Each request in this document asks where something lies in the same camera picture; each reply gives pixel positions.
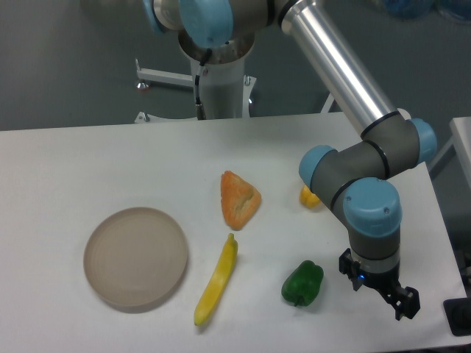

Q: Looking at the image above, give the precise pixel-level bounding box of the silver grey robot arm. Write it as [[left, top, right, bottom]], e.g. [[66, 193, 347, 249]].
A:
[[144, 1, 437, 318]]

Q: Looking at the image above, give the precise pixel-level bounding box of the yellow banana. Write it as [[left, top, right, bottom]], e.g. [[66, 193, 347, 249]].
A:
[[194, 233, 238, 327]]

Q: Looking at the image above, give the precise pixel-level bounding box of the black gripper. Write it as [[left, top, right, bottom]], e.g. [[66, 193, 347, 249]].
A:
[[339, 249, 420, 321]]

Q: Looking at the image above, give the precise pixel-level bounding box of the green pepper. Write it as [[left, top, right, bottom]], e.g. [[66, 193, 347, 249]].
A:
[[281, 260, 324, 307]]

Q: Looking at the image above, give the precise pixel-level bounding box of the orange triangular pastry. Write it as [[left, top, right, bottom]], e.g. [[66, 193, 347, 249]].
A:
[[220, 171, 262, 231]]

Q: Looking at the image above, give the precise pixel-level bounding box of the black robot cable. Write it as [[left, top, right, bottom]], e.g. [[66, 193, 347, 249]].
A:
[[194, 47, 213, 121]]

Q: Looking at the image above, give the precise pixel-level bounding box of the beige round plate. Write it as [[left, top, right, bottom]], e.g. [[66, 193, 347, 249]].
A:
[[83, 207, 188, 313]]

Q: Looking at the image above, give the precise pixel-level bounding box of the yellow pepper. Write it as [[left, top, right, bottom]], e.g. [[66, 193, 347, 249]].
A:
[[299, 185, 321, 210]]

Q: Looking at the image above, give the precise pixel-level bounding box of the white side table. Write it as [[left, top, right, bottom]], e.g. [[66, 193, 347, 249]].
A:
[[428, 117, 470, 185]]

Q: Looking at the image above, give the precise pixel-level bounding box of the black device at right edge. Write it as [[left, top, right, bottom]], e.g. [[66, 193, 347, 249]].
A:
[[443, 298, 470, 337]]

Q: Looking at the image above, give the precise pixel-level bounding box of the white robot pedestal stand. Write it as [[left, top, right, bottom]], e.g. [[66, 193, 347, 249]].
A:
[[135, 31, 256, 120]]

